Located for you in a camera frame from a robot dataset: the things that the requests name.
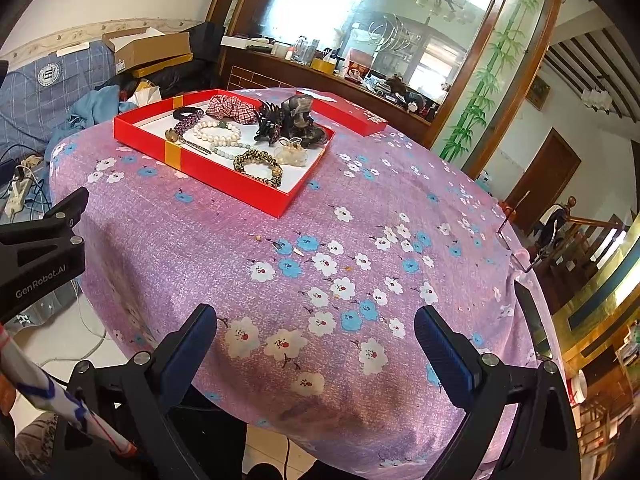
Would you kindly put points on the white ceiling lamp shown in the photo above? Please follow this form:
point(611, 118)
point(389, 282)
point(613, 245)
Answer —
point(596, 99)

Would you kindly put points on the red gift box tray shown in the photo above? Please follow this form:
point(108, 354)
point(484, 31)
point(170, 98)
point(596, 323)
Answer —
point(165, 140)

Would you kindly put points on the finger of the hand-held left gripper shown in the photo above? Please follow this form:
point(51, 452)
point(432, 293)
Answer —
point(45, 230)

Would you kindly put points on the flat yellow box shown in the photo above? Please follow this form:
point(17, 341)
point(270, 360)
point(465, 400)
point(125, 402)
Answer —
point(162, 65)

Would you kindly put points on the blue cloth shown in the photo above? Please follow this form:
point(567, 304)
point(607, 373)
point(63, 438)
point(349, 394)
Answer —
point(97, 107)

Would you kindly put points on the yellow round tin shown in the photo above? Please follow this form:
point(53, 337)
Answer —
point(322, 65)

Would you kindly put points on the large wall mirror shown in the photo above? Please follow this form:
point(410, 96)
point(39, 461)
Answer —
point(380, 20)

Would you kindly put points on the wooden stair railing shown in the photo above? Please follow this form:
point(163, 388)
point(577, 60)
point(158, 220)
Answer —
point(585, 240)

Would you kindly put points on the red gift box lid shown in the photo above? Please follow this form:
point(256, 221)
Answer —
point(350, 115)

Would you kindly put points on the bamboo painted glass panel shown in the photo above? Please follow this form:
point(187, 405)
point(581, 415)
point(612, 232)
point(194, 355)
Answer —
point(492, 70)

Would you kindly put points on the red plaid scrunchie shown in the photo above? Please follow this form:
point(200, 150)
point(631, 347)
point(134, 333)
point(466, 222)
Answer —
point(232, 109)

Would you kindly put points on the brown wooden door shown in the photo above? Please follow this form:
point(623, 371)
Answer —
point(542, 182)

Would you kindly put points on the white striped rod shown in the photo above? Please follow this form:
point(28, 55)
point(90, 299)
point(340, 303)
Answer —
point(65, 395)

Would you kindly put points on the blue checked quilt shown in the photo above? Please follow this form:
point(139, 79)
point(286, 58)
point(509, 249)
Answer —
point(45, 90)

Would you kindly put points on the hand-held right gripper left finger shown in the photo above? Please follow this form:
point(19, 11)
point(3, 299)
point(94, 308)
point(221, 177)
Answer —
point(190, 352)

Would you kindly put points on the white power strip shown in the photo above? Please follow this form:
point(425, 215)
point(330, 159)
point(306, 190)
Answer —
point(17, 192)

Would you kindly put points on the open cardboard box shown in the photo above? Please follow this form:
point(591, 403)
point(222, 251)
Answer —
point(150, 45)

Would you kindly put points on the framed wall picture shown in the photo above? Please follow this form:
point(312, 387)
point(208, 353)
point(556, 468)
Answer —
point(539, 94)

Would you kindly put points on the flat white box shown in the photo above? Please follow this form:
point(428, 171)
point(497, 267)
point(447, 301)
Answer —
point(245, 42)

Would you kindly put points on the purple floral tablecloth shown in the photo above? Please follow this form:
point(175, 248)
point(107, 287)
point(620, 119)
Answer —
point(325, 260)

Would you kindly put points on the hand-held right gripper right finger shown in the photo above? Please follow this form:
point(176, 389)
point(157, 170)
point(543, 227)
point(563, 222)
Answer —
point(445, 355)

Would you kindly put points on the black hair claw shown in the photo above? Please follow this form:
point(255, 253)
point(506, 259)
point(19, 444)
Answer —
point(267, 125)

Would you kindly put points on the wooden sideboard cabinet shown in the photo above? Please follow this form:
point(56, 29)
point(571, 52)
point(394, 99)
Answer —
point(300, 72)

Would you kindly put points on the gold trimmed column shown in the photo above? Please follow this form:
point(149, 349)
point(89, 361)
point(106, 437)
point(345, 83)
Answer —
point(607, 290)

